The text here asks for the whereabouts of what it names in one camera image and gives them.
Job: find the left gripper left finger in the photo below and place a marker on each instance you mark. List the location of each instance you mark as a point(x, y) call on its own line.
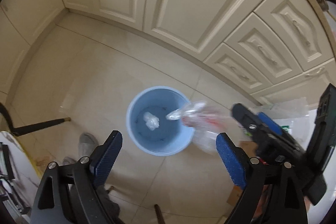
point(68, 193)

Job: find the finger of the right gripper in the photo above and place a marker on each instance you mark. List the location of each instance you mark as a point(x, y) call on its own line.
point(270, 123)

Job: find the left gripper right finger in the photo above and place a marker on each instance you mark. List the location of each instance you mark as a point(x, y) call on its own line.
point(284, 201)

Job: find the clear plastic bag red print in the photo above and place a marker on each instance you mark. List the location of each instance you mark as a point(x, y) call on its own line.
point(208, 122)

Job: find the white plastic ball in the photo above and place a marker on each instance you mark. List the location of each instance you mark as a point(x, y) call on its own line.
point(151, 121)

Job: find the light blue trash bin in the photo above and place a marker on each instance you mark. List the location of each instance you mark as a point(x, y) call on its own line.
point(171, 137)

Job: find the dark trouser leg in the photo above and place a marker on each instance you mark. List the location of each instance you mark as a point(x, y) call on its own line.
point(111, 208)

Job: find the grey slipper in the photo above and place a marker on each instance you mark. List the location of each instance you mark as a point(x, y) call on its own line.
point(87, 144)

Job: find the cream lower cabinets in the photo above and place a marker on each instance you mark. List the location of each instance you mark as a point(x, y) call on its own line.
point(274, 50)

